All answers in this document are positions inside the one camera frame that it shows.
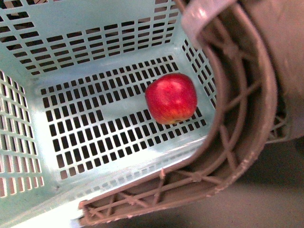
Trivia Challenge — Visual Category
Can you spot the red apple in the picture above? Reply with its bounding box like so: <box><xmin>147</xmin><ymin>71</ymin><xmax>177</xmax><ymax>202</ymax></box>
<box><xmin>145</xmin><ymin>73</ymin><xmax>198</xmax><ymax>125</ymax></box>

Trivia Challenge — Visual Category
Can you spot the light blue plastic basket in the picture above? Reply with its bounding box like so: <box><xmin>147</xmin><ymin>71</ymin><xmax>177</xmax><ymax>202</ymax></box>
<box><xmin>0</xmin><ymin>0</ymin><xmax>216</xmax><ymax>228</ymax></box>

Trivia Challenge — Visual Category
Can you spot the brown basket handle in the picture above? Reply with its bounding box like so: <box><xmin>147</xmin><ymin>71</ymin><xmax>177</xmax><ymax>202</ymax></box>
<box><xmin>78</xmin><ymin>0</ymin><xmax>304</xmax><ymax>226</ymax></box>

